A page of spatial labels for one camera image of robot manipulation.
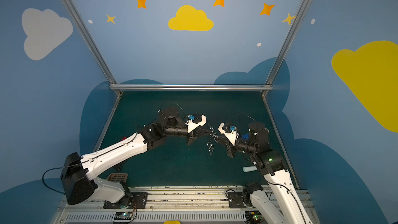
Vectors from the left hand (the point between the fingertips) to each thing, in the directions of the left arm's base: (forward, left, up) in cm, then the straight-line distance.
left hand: (210, 130), depth 65 cm
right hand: (0, -5, -4) cm, 6 cm away
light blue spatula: (-7, -23, -28) cm, 37 cm away
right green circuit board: (-28, -22, -31) cm, 47 cm away
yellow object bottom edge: (-30, +16, -30) cm, 45 cm away
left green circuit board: (-28, +39, -31) cm, 57 cm away
